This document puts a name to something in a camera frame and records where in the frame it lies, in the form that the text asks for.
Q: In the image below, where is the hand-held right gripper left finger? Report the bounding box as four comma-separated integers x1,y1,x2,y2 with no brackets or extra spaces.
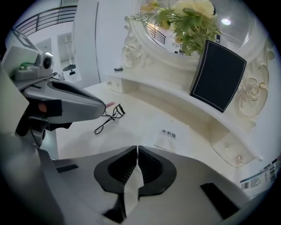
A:
52,145,138,225

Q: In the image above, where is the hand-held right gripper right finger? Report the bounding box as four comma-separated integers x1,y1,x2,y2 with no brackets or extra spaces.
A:
131,145,250,225

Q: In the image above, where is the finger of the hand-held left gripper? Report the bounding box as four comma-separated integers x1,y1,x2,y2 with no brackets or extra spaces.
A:
23,80,105,131

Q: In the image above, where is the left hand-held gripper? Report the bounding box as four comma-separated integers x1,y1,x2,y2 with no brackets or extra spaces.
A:
1,28,97,147

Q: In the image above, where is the black eyelash curler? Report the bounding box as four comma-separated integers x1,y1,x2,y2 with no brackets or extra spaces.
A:
94,103,126,135

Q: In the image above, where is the clear packet with black item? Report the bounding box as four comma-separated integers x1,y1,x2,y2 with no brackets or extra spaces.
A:
124,120,191,218

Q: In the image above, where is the white dressing table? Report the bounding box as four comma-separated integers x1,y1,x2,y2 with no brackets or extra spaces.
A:
54,70,264,170

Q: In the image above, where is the white robot with black panel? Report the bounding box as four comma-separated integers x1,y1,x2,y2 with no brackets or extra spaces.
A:
62,63,82,83

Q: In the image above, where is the black metal railing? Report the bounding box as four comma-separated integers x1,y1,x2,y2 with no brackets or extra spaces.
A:
13,5,77,37

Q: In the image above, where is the black square vase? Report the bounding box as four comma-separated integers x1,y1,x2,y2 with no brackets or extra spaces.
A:
189,39,247,113

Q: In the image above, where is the yellow artificial flower bouquet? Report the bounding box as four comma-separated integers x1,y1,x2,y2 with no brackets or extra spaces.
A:
129,0,222,55

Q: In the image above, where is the oval mirror ornate white frame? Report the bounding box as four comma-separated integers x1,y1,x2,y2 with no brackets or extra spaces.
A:
121,0,275,120

